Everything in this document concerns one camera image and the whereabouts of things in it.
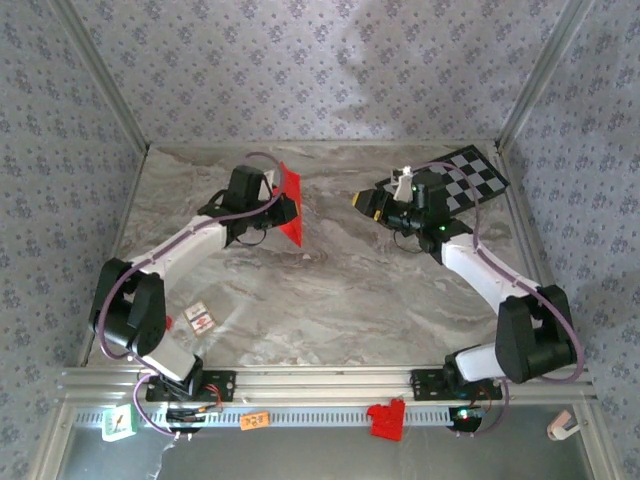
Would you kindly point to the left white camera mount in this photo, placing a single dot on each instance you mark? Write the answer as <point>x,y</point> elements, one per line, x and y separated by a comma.
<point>269,181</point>

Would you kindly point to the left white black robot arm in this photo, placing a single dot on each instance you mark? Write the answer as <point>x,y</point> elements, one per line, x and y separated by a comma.
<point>180,250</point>

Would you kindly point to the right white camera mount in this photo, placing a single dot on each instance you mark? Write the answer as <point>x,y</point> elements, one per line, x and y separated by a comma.
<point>402,186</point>

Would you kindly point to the red plastic piece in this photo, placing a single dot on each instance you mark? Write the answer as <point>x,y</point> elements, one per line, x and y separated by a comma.
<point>292,182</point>

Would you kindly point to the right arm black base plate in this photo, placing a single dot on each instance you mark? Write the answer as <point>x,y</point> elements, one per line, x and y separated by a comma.
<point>427,385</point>

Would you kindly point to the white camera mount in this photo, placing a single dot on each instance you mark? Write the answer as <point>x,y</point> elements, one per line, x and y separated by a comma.
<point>269,181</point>
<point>402,186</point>

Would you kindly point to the long aluminium mounting rail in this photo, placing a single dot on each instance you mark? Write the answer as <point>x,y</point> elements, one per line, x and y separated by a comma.
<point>320,382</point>

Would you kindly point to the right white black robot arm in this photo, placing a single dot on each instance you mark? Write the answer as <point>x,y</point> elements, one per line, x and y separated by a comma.
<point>480,270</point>

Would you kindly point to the grey metal sheet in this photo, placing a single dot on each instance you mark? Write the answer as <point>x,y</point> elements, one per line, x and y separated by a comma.
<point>325,460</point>

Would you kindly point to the small printed card packet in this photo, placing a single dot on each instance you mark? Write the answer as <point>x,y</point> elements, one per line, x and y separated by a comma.
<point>200,318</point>

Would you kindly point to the aluminium table side rail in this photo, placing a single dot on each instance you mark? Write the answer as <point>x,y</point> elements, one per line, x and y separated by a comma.
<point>535,260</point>
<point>112,255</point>

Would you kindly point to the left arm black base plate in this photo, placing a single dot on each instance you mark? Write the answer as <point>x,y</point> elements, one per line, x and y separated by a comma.
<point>222,386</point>

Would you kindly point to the aluminium frame post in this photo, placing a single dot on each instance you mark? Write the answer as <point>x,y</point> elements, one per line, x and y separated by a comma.
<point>545,75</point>
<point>100,75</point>

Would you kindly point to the red toy brick block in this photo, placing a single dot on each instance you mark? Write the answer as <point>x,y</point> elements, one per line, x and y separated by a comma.
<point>387,422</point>

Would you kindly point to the green white card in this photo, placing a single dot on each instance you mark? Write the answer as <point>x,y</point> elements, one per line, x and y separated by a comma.
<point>119,423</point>

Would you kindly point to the black grey chessboard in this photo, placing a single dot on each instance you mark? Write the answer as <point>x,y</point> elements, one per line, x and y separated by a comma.
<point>480,170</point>

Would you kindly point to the orange paper tag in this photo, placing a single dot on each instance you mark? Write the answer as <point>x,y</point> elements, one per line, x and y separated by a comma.
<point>255,421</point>

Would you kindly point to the white plastic hook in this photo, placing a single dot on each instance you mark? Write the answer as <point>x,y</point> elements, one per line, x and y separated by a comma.
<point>562,426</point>

